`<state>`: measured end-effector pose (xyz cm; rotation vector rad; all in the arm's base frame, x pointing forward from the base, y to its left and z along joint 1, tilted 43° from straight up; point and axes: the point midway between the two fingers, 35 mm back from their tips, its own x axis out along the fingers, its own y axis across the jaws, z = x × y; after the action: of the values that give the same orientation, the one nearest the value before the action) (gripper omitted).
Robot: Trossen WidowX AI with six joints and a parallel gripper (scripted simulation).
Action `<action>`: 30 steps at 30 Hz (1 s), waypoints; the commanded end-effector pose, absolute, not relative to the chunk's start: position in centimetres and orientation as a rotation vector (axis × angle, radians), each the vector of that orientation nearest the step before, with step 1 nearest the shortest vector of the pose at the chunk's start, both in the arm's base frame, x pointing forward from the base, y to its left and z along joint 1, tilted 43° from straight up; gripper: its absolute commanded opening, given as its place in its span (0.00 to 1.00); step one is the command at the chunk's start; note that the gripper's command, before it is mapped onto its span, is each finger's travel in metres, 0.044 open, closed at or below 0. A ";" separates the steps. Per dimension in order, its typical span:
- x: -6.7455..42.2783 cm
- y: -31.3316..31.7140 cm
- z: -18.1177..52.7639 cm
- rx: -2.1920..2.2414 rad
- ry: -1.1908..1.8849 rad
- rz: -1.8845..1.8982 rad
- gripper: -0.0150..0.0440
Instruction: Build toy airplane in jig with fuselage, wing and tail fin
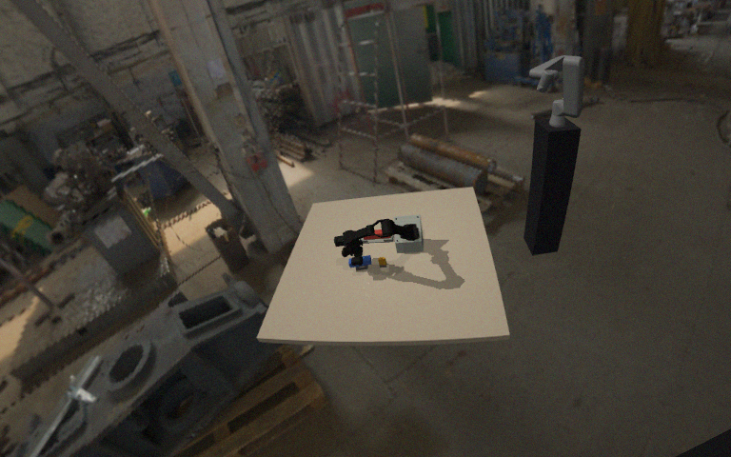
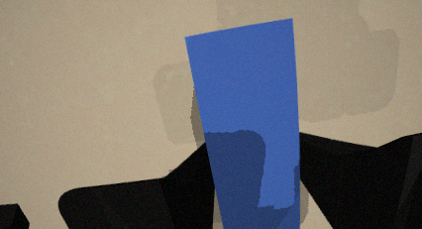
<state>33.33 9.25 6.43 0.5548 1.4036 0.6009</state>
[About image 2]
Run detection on blue bar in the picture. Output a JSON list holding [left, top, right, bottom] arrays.
[[184, 18, 300, 229]]

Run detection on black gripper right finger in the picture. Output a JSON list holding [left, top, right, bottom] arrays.
[[299, 132, 422, 229]]

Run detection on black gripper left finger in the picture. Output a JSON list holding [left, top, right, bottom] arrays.
[[57, 143, 215, 229]]

